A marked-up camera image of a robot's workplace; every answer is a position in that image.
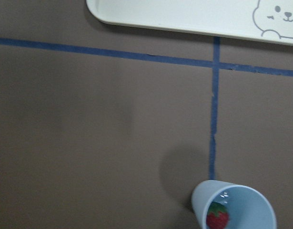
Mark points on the red strawberry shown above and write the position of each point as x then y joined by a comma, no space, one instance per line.
217,216

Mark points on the light blue plastic cup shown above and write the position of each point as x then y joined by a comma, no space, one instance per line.
247,207

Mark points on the cream bear tray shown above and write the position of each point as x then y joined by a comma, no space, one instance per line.
257,20

